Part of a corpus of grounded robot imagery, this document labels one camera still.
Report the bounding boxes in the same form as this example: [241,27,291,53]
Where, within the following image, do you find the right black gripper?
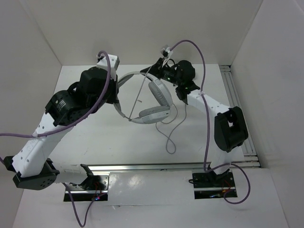
[141,58,182,86]

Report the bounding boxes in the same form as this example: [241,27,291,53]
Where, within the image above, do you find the white grey headphones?
[114,71,173,124]

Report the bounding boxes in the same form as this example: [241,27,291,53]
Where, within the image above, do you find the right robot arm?
[140,58,248,186]

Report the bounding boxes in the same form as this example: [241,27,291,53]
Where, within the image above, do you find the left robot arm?
[3,67,118,190]

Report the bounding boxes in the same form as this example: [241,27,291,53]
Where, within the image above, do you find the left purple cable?
[0,50,112,228]

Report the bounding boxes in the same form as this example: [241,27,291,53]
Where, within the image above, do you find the purple cable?
[170,39,251,205]
[0,50,112,228]

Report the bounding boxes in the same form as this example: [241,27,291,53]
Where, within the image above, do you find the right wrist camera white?
[161,45,173,66]

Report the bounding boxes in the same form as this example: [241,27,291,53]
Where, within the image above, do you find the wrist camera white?
[96,54,120,81]
[161,45,173,66]

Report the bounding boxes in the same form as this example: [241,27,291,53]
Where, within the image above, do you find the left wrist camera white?
[96,54,120,81]

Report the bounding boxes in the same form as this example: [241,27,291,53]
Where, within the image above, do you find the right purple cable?
[170,39,251,205]

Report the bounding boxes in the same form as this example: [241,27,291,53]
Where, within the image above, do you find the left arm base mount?
[64,164,110,202]

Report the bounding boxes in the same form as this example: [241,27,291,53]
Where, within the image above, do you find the aluminium rail front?
[87,161,263,172]

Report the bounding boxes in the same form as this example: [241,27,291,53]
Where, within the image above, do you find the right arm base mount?
[188,172,238,200]

